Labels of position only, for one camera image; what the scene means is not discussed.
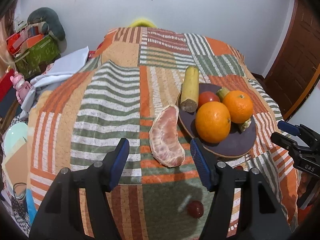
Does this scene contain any green storage box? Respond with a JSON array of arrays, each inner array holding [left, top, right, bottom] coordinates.
[[14, 35, 60, 79]]

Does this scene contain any red tomato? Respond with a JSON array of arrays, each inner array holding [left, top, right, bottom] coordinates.
[[198, 91, 220, 108]]

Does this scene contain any grey plush pillow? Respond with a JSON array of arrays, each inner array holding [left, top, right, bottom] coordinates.
[[27, 7, 66, 41]]

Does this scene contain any pink toy figure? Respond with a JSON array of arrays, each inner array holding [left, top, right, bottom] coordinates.
[[10, 72, 32, 105]]

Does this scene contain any purple round plate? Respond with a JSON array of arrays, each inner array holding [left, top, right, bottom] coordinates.
[[177, 83, 257, 159]]

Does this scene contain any white cloth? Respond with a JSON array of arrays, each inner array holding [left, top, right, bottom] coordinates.
[[19, 46, 89, 120]]

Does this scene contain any peeled pomelo segment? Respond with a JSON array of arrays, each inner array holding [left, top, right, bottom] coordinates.
[[149, 105, 185, 168]]

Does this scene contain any brown wooden door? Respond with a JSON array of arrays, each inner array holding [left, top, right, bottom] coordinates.
[[265, 0, 319, 120]]

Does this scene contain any red gift box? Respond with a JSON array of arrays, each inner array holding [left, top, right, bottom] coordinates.
[[0, 68, 15, 101]]

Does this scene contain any mint green plate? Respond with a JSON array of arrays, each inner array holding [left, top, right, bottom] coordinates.
[[3, 122, 28, 155]]

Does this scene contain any large orange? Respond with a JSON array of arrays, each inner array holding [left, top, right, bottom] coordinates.
[[195, 102, 231, 144], [222, 90, 253, 124]]

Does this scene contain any dark red grape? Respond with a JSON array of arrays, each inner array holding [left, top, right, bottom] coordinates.
[[187, 200, 204, 219]]

